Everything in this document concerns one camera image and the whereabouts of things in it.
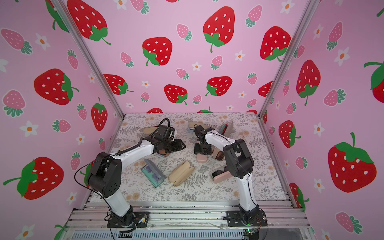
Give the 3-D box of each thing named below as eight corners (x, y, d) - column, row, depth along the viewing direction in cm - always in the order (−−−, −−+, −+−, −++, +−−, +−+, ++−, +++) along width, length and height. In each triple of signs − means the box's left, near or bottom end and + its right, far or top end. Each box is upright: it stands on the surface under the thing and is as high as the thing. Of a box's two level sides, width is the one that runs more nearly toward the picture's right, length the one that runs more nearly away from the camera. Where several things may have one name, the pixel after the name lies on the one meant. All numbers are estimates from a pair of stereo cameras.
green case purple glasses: (139, 171, 93) (135, 166, 87) (150, 162, 97) (147, 157, 91) (155, 188, 86) (152, 184, 80) (166, 178, 90) (164, 173, 84)
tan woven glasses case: (175, 188, 86) (174, 187, 84) (166, 177, 90) (166, 175, 88) (195, 171, 93) (195, 169, 90) (187, 162, 97) (186, 160, 95)
